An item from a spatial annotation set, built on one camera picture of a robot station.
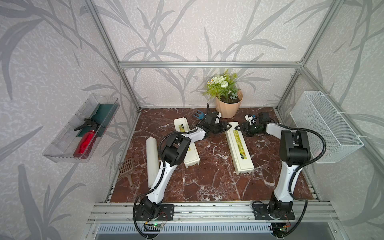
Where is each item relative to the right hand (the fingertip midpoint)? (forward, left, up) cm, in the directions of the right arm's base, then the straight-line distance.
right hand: (237, 130), depth 100 cm
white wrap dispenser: (+2, +38, +4) cm, 38 cm away
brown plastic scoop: (-25, +69, -3) cm, 73 cm away
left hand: (+1, +5, +2) cm, 6 cm away
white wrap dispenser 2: (-16, +2, +2) cm, 16 cm away
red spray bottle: (-30, +70, +31) cm, 82 cm away
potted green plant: (+22, +5, +12) cm, 26 cm away
